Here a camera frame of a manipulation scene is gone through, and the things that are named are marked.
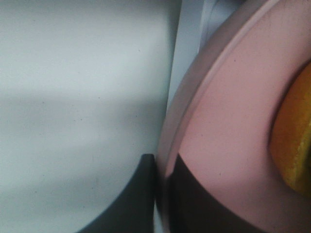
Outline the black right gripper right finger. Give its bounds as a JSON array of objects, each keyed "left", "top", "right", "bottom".
[{"left": 168, "top": 155, "right": 262, "bottom": 233}]

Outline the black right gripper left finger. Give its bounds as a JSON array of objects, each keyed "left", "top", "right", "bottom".
[{"left": 79, "top": 154, "right": 156, "bottom": 233}]

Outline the pink round plate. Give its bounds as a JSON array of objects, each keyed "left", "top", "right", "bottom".
[{"left": 156, "top": 0, "right": 311, "bottom": 233}]

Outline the burger with sesame-free bun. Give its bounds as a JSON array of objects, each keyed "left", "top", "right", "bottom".
[{"left": 269, "top": 65, "right": 311, "bottom": 197}]

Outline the white microwave oven body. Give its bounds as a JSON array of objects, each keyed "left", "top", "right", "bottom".
[{"left": 0, "top": 0, "right": 242, "bottom": 233}]

